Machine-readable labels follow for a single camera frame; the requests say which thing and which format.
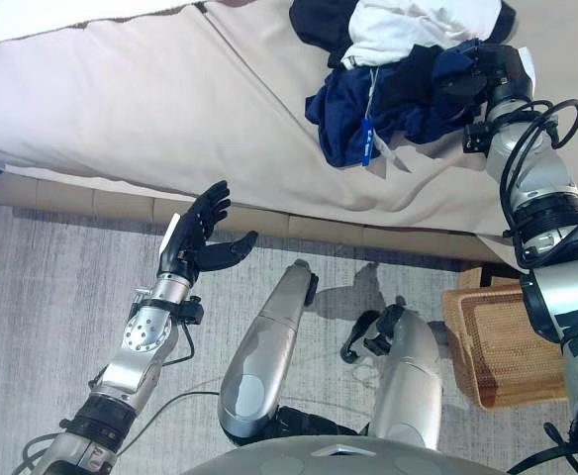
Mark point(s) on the tan upholstered bed frame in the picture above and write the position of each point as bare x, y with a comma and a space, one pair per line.
121, 204

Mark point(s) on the wicker basket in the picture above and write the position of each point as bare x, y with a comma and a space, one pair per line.
507, 346

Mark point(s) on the silver robot leg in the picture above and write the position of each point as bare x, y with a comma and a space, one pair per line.
408, 376
264, 346

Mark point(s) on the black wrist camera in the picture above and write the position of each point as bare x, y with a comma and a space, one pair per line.
192, 311
476, 138

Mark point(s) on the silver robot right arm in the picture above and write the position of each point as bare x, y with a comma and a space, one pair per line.
541, 163

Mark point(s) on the navy blue garment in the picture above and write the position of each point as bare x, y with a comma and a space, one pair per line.
343, 109

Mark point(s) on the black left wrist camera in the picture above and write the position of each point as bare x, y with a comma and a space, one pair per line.
192, 311

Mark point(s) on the blue hang tag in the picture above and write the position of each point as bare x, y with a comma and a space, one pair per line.
366, 143

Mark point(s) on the white garment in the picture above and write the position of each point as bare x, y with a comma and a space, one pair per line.
408, 25

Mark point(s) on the black garment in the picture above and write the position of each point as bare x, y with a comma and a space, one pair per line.
318, 25

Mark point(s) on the silver robot torso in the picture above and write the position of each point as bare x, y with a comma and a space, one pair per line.
343, 460

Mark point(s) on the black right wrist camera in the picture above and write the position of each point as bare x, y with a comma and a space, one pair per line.
476, 138

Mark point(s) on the beige bed cover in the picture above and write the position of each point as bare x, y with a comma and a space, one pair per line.
170, 109

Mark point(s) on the silver robot left leg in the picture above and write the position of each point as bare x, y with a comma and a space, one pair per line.
264, 346

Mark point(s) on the silver robot right leg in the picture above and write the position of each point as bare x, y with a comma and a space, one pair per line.
408, 376

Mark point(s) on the white duvet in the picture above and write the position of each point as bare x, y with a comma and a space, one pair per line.
46, 20

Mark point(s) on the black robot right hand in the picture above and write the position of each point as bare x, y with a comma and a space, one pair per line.
502, 66

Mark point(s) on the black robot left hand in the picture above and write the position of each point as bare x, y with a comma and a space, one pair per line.
195, 237

